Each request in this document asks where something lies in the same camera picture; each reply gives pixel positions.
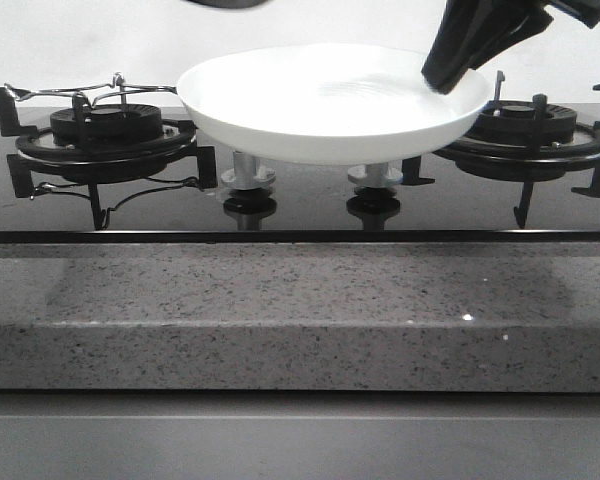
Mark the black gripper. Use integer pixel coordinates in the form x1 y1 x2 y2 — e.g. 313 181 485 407
421 0 600 94

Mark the white ceramic plate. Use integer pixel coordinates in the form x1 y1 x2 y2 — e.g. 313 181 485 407
176 43 491 165

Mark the black frying pan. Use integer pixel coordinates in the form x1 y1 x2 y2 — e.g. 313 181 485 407
188 0 268 10

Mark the right black burner with grate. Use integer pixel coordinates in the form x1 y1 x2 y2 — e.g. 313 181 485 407
387 84 600 233

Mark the black burner with grate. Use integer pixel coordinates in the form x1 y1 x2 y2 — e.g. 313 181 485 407
387 84 600 233
0 84 218 230

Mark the black glass gas stove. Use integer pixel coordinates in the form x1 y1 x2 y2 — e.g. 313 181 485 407
0 103 600 245

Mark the right silver stove knob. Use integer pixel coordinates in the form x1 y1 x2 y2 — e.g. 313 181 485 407
347 163 403 189

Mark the silver stove knob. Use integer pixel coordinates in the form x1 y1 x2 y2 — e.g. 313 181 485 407
220 151 276 191
347 163 403 189

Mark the left silver stove knob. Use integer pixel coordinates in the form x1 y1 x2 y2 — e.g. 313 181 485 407
220 151 276 191

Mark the left black burner with grate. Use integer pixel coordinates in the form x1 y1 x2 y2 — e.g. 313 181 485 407
0 84 218 230

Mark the wire pan support ring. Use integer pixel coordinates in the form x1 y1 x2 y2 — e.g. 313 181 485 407
3 72 179 109

